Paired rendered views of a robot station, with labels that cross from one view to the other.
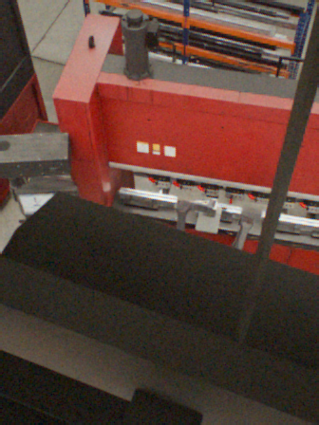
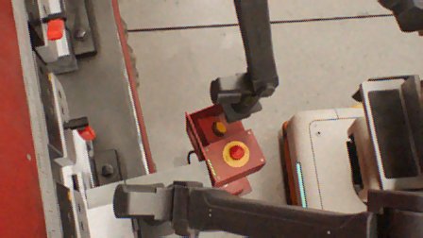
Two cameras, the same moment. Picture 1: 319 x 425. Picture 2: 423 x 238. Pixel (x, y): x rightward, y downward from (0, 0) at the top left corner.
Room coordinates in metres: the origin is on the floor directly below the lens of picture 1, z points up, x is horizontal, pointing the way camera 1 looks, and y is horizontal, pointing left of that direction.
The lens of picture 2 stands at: (2.59, -0.32, 1.97)
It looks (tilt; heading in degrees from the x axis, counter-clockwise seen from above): 73 degrees down; 232
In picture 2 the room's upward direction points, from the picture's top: 10 degrees clockwise
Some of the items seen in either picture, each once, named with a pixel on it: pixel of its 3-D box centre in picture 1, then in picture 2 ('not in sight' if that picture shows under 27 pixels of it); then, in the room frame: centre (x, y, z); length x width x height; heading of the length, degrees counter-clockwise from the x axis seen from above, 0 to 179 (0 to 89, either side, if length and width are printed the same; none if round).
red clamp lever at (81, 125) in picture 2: not in sight; (80, 130); (2.66, -0.60, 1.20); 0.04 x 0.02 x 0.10; 166
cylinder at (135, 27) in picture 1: (147, 42); not in sight; (3.01, 0.02, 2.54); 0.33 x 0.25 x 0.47; 76
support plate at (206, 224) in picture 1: (208, 218); (155, 216); (2.61, -0.42, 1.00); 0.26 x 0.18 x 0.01; 166
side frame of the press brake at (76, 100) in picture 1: (103, 157); not in sight; (3.16, 0.44, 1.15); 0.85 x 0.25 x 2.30; 166
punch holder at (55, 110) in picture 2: (234, 189); (32, 118); (2.71, -0.63, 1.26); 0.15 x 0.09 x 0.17; 76
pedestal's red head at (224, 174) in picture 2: not in sight; (225, 143); (2.36, -0.54, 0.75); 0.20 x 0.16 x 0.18; 85
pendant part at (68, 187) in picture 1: (50, 199); not in sight; (2.57, 0.81, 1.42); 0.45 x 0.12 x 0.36; 92
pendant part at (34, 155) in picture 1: (42, 182); not in sight; (2.65, 0.86, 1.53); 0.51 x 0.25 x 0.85; 92
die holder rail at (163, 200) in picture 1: (148, 197); not in sight; (2.89, 0.07, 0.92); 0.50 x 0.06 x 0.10; 76
